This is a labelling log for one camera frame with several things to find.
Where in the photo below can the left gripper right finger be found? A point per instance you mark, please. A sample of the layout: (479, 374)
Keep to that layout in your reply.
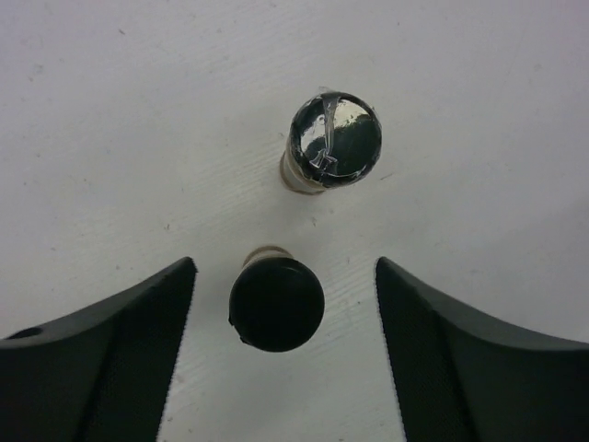
(462, 375)

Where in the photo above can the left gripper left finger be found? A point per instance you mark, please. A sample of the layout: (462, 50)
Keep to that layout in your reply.
(101, 373)

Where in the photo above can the black lid pepper jar front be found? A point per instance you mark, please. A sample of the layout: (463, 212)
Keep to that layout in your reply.
(276, 303)

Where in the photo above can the black lid pepper jar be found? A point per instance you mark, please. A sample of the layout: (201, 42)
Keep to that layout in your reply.
(276, 303)
(334, 140)

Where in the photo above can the black lid pepper jar right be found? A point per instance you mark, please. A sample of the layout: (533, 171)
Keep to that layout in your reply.
(334, 140)

